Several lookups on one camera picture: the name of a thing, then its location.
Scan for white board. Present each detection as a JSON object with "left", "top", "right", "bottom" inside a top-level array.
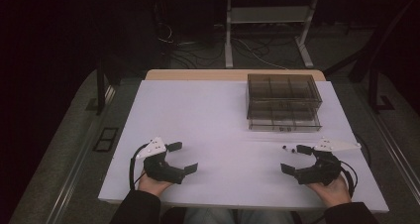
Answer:
[{"left": 97, "top": 79, "right": 390, "bottom": 215}]

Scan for person's right hand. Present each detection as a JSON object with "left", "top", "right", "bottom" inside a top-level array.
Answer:
[{"left": 305, "top": 174, "right": 352, "bottom": 208}]

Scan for wooden table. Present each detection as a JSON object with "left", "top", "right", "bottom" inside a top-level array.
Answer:
[{"left": 145, "top": 68, "right": 327, "bottom": 82}]

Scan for metal floor rail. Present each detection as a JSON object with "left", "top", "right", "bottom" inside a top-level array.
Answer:
[
  {"left": 358, "top": 84, "right": 420, "bottom": 198},
  {"left": 45, "top": 84, "right": 117, "bottom": 224}
]

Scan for black floor frame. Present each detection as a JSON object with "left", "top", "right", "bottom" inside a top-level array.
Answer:
[{"left": 92, "top": 127, "right": 120, "bottom": 153}]

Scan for white metal desk frame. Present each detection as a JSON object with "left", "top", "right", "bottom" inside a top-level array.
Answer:
[{"left": 224, "top": 0, "right": 321, "bottom": 69}]

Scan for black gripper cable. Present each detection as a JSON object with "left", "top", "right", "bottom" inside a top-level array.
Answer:
[
  {"left": 339, "top": 133, "right": 372, "bottom": 199},
  {"left": 129, "top": 143, "right": 150, "bottom": 191}
]

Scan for person's legs in jeans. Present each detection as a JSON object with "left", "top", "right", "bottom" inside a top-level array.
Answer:
[{"left": 182, "top": 207, "right": 295, "bottom": 224}]

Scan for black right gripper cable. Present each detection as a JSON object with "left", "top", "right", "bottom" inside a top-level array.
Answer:
[{"left": 339, "top": 133, "right": 372, "bottom": 199}]

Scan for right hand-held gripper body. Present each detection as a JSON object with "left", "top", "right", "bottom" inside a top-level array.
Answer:
[{"left": 293, "top": 137, "right": 363, "bottom": 186}]

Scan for tangle of floor cables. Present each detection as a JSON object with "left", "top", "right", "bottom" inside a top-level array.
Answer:
[{"left": 155, "top": 20, "right": 290, "bottom": 70}]

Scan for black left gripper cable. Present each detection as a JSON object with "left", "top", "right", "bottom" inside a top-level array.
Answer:
[{"left": 129, "top": 143, "right": 150, "bottom": 191}]

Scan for black metal stand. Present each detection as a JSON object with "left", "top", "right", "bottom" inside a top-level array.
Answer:
[
  {"left": 86, "top": 56, "right": 124, "bottom": 117},
  {"left": 321, "top": 0, "right": 420, "bottom": 114}
]

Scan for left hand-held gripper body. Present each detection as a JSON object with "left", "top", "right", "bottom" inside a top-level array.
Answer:
[{"left": 135, "top": 136, "right": 186, "bottom": 185}]

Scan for person's left hand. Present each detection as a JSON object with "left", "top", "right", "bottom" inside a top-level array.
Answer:
[{"left": 137, "top": 171, "right": 174, "bottom": 197}]

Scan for smoky transparent drawer box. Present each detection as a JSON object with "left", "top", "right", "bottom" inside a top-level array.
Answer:
[{"left": 246, "top": 72, "right": 324, "bottom": 133}]

